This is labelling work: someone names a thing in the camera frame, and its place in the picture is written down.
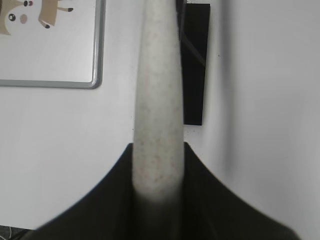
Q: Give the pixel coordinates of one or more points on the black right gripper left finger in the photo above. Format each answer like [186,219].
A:
[113,210]

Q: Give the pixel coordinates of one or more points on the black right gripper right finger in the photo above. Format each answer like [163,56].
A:
[210,211]

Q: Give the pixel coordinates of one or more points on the grey-rimmed deer cutting board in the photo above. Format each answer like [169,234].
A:
[52,43]

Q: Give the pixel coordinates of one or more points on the black knife holder block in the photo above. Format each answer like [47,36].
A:
[193,27]

